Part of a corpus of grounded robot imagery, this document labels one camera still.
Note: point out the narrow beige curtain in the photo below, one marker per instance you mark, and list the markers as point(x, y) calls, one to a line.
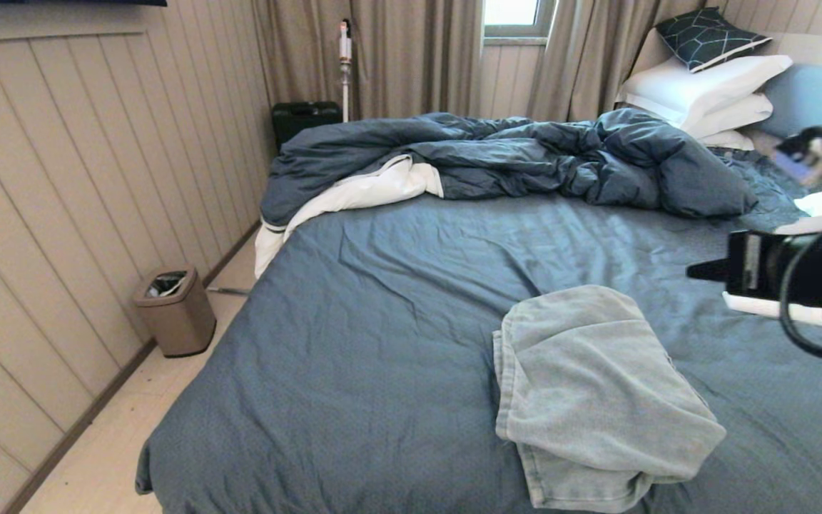
point(582, 61)

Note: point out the light blue headboard pad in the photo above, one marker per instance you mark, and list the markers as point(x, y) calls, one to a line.
point(810, 100)

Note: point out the dark geometric patterned cushion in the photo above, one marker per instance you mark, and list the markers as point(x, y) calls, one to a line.
point(709, 36)

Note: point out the light blue denim shorts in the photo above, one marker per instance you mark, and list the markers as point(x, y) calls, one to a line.
point(596, 400)

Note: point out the medium white pillow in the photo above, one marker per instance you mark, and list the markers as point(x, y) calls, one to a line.
point(736, 113)

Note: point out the dark blue white-lined duvet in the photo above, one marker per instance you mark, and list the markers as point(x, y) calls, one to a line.
point(525, 151)

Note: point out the small white pillow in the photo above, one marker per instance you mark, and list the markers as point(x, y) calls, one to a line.
point(728, 139)

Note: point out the large white pillow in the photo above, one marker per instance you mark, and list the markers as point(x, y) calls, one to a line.
point(693, 86)

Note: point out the beige trash bin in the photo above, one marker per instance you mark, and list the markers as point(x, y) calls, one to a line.
point(175, 318)

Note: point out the black hard suitcase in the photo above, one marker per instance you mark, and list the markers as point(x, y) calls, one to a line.
point(304, 121)

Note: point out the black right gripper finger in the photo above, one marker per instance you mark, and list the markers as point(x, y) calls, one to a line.
point(714, 275)
point(716, 265)

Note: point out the window with grey frame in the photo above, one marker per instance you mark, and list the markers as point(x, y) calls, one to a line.
point(516, 12)

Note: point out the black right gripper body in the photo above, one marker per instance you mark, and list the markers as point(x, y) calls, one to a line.
point(810, 268)

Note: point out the white remote control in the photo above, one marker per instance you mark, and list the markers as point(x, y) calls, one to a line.
point(760, 308)

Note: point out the wide beige curtain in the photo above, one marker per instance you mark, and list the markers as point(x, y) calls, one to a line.
point(411, 61)

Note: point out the bed with blue sheet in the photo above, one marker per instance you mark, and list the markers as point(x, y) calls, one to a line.
point(382, 343)

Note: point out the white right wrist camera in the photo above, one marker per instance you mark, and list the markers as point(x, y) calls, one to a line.
point(810, 160)

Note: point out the white stick vacuum cleaner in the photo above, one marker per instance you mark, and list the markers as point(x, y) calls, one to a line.
point(344, 45)

